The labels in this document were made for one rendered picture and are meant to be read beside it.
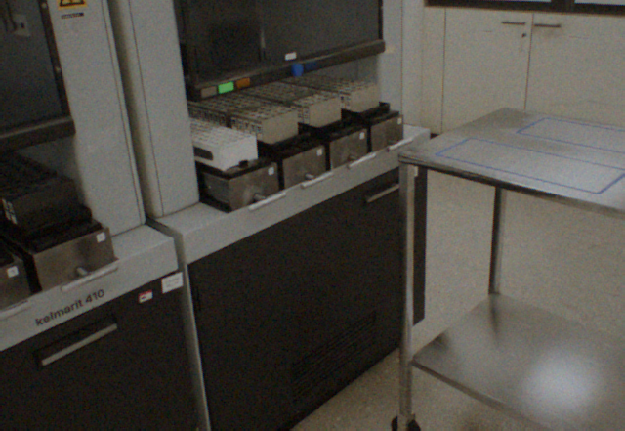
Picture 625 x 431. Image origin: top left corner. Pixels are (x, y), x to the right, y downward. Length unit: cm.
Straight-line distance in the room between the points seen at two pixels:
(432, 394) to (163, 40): 126
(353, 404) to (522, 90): 213
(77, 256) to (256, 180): 41
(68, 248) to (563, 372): 113
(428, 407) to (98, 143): 119
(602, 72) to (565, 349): 189
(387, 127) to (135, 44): 70
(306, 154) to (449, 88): 240
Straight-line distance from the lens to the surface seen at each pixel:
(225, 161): 134
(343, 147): 154
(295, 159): 143
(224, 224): 133
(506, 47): 355
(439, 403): 195
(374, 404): 194
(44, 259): 115
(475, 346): 170
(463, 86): 372
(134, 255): 123
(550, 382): 163
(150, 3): 127
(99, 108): 123
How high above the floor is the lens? 128
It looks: 23 degrees down
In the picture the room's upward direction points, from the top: 3 degrees counter-clockwise
